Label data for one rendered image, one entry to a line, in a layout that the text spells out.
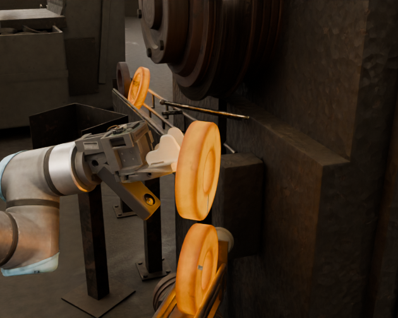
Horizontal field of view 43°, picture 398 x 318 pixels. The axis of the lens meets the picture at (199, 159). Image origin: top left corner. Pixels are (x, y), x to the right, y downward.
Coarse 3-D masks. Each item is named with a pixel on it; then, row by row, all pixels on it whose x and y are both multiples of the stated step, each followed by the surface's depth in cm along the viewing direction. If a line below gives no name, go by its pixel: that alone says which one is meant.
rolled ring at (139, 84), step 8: (136, 72) 216; (144, 72) 207; (136, 80) 218; (144, 80) 205; (136, 88) 219; (144, 88) 205; (128, 96) 220; (136, 96) 207; (144, 96) 206; (128, 104) 217; (136, 104) 208
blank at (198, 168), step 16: (192, 128) 76; (208, 128) 76; (192, 144) 73; (208, 144) 77; (192, 160) 72; (208, 160) 82; (176, 176) 73; (192, 176) 72; (208, 176) 83; (176, 192) 73; (192, 192) 73; (208, 192) 81; (192, 208) 74; (208, 208) 82
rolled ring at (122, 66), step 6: (120, 66) 225; (126, 66) 224; (120, 72) 234; (126, 72) 223; (120, 78) 236; (126, 78) 222; (120, 84) 237; (126, 84) 223; (120, 90) 236; (126, 90) 224; (126, 96) 226
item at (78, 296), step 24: (48, 120) 174; (72, 120) 182; (96, 120) 178; (120, 120) 165; (48, 144) 176; (96, 192) 175; (96, 216) 178; (96, 240) 181; (96, 264) 184; (96, 288) 187; (120, 288) 196; (96, 312) 183
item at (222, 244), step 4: (220, 240) 94; (224, 240) 94; (220, 244) 94; (224, 244) 94; (228, 244) 94; (220, 248) 94; (224, 248) 94; (228, 248) 94; (220, 252) 94; (224, 252) 94; (220, 256) 95; (224, 256) 94; (220, 260) 95; (224, 260) 95; (220, 264) 95; (216, 272) 96; (224, 288) 96
